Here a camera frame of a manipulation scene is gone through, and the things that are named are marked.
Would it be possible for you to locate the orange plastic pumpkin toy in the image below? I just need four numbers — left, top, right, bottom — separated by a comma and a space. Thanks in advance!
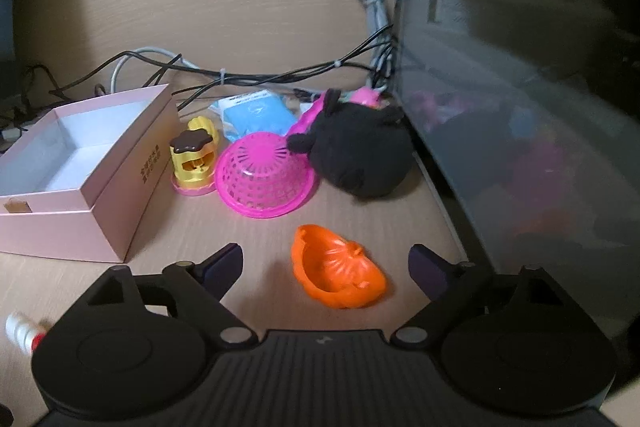
291, 225, 387, 309

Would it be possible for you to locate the yellow pudding toy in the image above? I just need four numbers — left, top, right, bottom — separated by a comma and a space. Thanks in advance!
169, 116, 219, 196

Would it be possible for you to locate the black plush toy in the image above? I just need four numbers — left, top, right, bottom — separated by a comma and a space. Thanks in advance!
286, 89, 413, 199

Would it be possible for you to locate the white red small tube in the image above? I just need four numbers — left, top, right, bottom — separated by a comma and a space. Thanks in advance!
6, 312, 47, 355

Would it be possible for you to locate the pink pig toy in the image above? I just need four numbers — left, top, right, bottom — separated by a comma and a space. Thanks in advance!
347, 86, 385, 109

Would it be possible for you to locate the pink cardboard box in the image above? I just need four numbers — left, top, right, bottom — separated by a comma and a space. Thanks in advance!
0, 86, 180, 262

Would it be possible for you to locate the blue tissue pack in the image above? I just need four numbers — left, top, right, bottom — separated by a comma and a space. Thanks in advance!
209, 90, 297, 143

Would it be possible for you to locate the computer case glass panel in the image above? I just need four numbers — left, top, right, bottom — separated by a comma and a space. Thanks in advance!
395, 0, 639, 337

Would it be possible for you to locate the black cable bundle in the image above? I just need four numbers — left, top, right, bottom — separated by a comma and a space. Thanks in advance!
19, 25, 402, 113

